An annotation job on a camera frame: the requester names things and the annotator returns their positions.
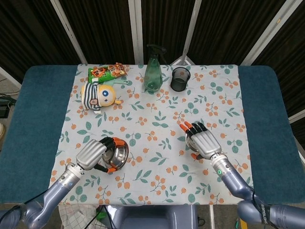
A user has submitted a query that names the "white screen frame post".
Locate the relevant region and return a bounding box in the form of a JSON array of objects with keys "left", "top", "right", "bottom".
[
  {"left": 0, "top": 66, "right": 22, "bottom": 87},
  {"left": 288, "top": 112, "right": 305, "bottom": 124},
  {"left": 50, "top": 0, "right": 88, "bottom": 64},
  {"left": 240, "top": 0, "right": 295, "bottom": 66},
  {"left": 170, "top": 0, "right": 202, "bottom": 65},
  {"left": 128, "top": 0, "right": 144, "bottom": 65}
]

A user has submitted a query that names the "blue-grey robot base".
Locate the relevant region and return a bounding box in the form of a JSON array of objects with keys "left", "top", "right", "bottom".
[{"left": 99, "top": 204, "right": 200, "bottom": 229}]

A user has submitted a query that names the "teal blue table cover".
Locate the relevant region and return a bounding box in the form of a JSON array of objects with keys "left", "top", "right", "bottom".
[{"left": 0, "top": 64, "right": 305, "bottom": 206}]

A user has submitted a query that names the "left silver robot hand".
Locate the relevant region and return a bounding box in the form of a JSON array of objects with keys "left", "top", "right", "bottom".
[{"left": 75, "top": 136, "right": 126, "bottom": 174}]

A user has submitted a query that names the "floral tablecloth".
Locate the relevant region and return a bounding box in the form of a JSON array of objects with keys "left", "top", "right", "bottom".
[{"left": 46, "top": 63, "right": 257, "bottom": 206}]

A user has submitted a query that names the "green orange snack bag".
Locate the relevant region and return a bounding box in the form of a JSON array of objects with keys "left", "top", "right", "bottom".
[{"left": 88, "top": 62, "right": 128, "bottom": 84}]

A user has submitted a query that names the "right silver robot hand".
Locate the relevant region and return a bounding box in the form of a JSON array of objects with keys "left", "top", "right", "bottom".
[{"left": 179, "top": 121, "right": 222, "bottom": 161}]

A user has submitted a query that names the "black box on floor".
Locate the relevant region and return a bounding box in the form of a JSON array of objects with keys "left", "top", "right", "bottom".
[{"left": 0, "top": 99, "right": 10, "bottom": 118}]

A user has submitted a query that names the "striped yellow plush toy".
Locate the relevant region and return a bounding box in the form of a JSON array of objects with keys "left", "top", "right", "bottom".
[{"left": 80, "top": 82, "right": 122, "bottom": 114}]

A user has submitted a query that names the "black mesh pen holder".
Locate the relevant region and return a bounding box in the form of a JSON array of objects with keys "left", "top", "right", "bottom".
[{"left": 170, "top": 66, "right": 192, "bottom": 92}]

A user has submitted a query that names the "steel bowl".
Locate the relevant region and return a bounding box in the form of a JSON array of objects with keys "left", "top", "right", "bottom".
[
  {"left": 185, "top": 135, "right": 200, "bottom": 152},
  {"left": 101, "top": 140, "right": 130, "bottom": 170}
]

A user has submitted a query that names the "mint green plastic clip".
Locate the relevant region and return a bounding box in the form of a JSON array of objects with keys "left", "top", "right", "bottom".
[{"left": 104, "top": 80, "right": 131, "bottom": 87}]

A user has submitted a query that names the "green transparent spray bottle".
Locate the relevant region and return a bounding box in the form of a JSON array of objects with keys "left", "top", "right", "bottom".
[{"left": 143, "top": 44, "right": 167, "bottom": 93}]

